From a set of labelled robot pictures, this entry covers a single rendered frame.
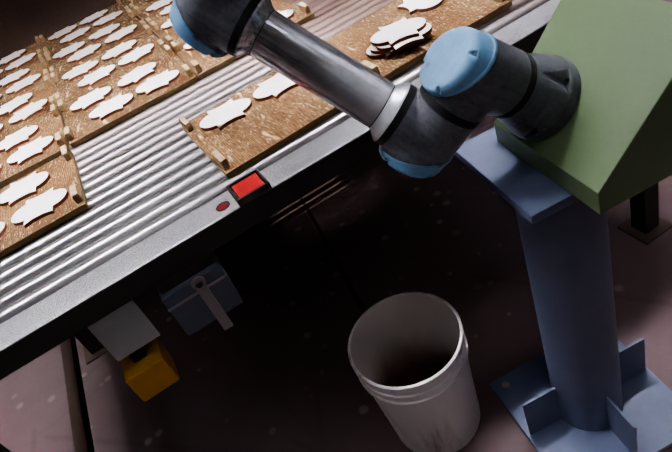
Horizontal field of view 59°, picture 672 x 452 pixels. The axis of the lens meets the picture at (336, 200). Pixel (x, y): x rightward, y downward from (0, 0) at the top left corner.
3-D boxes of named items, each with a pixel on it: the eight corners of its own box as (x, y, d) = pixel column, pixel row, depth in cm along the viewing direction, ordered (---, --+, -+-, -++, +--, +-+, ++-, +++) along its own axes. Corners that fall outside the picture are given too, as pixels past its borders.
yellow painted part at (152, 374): (181, 379, 131) (124, 310, 117) (144, 403, 129) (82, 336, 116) (172, 356, 138) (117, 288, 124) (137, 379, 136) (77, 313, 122)
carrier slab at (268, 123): (379, 86, 139) (377, 80, 138) (229, 179, 130) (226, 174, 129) (311, 55, 167) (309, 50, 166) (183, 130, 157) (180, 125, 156)
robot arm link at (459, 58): (544, 73, 92) (479, 44, 86) (490, 138, 100) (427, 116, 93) (511, 33, 100) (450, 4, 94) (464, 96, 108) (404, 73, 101)
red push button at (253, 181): (267, 188, 123) (265, 183, 122) (242, 203, 122) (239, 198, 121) (257, 177, 128) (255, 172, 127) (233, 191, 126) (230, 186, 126)
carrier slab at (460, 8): (512, 5, 148) (511, -1, 147) (379, 85, 140) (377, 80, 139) (430, -13, 176) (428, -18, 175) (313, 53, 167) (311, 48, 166)
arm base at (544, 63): (598, 77, 96) (556, 57, 91) (544, 157, 102) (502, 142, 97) (543, 44, 107) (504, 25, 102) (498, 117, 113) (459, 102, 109)
